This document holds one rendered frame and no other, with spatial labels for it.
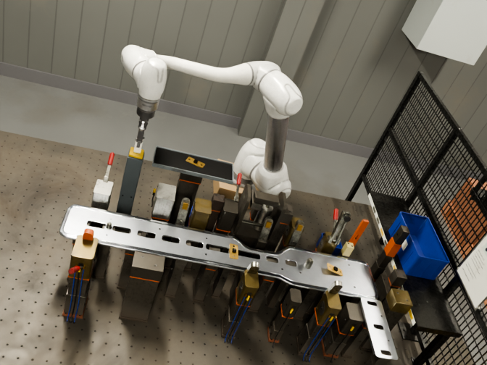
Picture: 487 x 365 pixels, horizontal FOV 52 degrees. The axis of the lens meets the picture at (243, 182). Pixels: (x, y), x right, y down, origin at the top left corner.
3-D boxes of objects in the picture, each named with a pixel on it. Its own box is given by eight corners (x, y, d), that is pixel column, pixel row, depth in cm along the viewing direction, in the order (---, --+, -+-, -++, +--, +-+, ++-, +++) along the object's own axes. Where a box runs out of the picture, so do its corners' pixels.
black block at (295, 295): (267, 347, 219) (291, 306, 201) (266, 328, 226) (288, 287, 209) (279, 349, 220) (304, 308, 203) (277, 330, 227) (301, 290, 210)
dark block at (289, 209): (254, 273, 250) (283, 212, 225) (254, 263, 255) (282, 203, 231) (264, 274, 251) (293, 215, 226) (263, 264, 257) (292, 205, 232)
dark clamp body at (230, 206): (201, 267, 243) (222, 210, 220) (202, 250, 252) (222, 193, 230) (215, 270, 244) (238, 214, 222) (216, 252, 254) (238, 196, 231)
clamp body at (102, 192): (82, 250, 229) (92, 192, 207) (88, 232, 238) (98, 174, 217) (98, 254, 230) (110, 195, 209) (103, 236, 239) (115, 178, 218)
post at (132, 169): (111, 228, 244) (126, 157, 219) (114, 217, 250) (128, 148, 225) (127, 231, 246) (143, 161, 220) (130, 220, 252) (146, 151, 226)
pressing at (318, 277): (54, 241, 191) (55, 238, 190) (69, 203, 209) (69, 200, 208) (379, 302, 219) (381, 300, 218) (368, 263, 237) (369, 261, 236)
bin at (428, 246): (404, 274, 232) (418, 256, 224) (387, 229, 256) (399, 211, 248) (435, 280, 236) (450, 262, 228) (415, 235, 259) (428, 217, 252)
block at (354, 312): (323, 362, 222) (350, 324, 205) (319, 339, 231) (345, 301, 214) (338, 364, 223) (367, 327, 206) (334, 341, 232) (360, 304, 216)
